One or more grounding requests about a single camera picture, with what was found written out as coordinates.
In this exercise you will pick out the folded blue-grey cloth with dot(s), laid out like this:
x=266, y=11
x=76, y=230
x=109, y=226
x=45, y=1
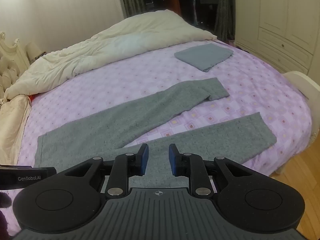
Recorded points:
x=203, y=55

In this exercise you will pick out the cream wardrobe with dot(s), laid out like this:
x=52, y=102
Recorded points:
x=280, y=17

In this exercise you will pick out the cream pillow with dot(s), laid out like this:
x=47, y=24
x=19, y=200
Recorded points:
x=12, y=127

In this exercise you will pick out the clothes rack with hanging clothes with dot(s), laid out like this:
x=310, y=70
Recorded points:
x=180, y=0

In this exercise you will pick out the cream bed footboard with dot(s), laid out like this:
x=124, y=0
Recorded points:
x=303, y=82

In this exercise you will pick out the grey pants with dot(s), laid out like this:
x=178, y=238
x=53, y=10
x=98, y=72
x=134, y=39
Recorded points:
x=120, y=125

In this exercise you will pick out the cream tufted headboard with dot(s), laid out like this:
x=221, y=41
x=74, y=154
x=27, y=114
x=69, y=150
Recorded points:
x=10, y=62

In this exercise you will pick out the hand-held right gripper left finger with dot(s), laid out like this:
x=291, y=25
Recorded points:
x=144, y=158

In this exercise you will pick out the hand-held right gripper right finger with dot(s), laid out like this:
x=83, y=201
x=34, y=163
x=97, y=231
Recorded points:
x=172, y=161

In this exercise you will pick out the pink patterned bed sheet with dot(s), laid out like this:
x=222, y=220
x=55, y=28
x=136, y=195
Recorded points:
x=250, y=90

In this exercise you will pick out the red cloth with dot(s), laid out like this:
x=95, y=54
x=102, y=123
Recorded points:
x=32, y=97

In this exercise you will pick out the cream duvet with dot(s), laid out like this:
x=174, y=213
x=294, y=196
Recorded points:
x=112, y=45

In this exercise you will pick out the bedside lamp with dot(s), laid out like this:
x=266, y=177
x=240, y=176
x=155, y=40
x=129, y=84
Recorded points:
x=33, y=48

